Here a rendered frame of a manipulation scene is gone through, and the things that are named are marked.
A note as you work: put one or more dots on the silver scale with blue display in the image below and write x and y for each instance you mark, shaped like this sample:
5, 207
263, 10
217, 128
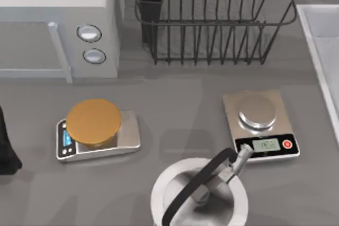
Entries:
127, 133

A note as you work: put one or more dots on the orange round scale plate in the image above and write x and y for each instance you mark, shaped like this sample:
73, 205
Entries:
93, 121

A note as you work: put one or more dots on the small microwave knob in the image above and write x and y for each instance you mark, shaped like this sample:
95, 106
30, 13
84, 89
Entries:
94, 56

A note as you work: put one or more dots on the pale microwave oven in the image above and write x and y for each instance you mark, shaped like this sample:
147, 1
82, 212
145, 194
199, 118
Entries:
106, 38

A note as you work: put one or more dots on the silver round scale plate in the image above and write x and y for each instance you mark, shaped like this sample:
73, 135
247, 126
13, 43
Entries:
257, 113

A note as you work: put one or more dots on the large microwave knob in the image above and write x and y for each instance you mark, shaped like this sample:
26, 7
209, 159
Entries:
89, 33

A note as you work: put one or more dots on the silver scale with red button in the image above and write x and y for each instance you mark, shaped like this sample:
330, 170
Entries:
265, 141

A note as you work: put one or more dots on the microwave oven door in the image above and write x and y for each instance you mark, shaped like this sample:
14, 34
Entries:
29, 48

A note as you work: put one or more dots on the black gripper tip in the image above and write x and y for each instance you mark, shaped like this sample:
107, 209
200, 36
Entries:
6, 152

